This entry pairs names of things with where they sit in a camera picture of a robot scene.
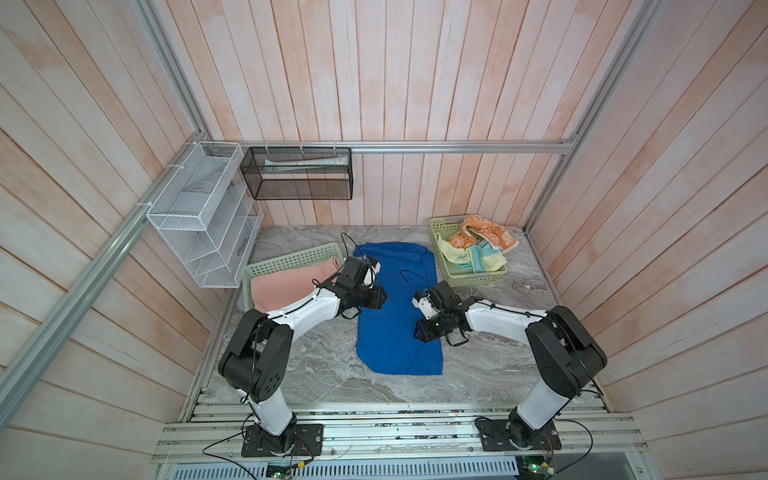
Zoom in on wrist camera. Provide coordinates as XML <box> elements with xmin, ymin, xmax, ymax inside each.
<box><xmin>364</xmin><ymin>257</ymin><xmax>381</xmax><ymax>286</ymax></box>
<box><xmin>412</xmin><ymin>291</ymin><xmax>438</xmax><ymax>319</ymax></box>

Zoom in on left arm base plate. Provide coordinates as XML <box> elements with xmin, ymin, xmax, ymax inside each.
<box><xmin>241</xmin><ymin>423</ymin><xmax>324</xmax><ymax>458</ymax></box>

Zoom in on aluminium rail frame front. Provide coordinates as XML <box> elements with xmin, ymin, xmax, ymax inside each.
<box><xmin>148</xmin><ymin>399</ymin><xmax>661</xmax><ymax>479</ymax></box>

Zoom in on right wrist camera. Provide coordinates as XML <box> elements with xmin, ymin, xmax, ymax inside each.
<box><xmin>412</xmin><ymin>291</ymin><xmax>438</xmax><ymax>319</ymax></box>

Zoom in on white wire mesh shelf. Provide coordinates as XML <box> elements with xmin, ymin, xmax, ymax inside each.
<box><xmin>147</xmin><ymin>142</ymin><xmax>264</xmax><ymax>289</ymax></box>

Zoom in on light green yellow towel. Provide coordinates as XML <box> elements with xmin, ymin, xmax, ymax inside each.
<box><xmin>435</xmin><ymin>234</ymin><xmax>508</xmax><ymax>273</ymax></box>

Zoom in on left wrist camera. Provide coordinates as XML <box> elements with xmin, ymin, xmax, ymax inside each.
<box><xmin>364</xmin><ymin>257</ymin><xmax>381</xmax><ymax>286</ymax></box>

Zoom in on pink towel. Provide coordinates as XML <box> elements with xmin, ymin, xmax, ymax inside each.
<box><xmin>244</xmin><ymin>256</ymin><xmax>341</xmax><ymax>312</ymax></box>

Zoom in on mint green plastic basket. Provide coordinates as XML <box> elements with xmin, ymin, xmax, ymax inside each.
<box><xmin>240</xmin><ymin>243</ymin><xmax>343</xmax><ymax>312</ymax></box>

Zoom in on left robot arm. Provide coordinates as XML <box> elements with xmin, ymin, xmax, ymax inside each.
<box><xmin>218</xmin><ymin>257</ymin><xmax>387</xmax><ymax>458</ymax></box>

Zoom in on black wire mesh basket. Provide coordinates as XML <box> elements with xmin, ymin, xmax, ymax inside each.
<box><xmin>240</xmin><ymin>146</ymin><xmax>354</xmax><ymax>201</ymax></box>

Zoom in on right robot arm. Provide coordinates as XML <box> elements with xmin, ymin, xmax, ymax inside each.
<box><xmin>412</xmin><ymin>281</ymin><xmax>607</xmax><ymax>452</ymax></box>

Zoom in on blue towel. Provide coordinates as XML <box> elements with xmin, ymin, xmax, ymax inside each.
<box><xmin>355</xmin><ymin>242</ymin><xmax>443</xmax><ymax>376</ymax></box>

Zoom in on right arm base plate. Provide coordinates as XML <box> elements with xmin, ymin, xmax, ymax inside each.
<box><xmin>474</xmin><ymin>416</ymin><xmax>562</xmax><ymax>452</ymax></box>

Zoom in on orange patterned towel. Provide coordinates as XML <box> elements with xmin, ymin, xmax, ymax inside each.
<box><xmin>448</xmin><ymin>214</ymin><xmax>518</xmax><ymax>253</ymax></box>

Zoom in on yellow-green plastic basket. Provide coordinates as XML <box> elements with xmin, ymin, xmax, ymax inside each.
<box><xmin>429</xmin><ymin>216</ymin><xmax>507</xmax><ymax>287</ymax></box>

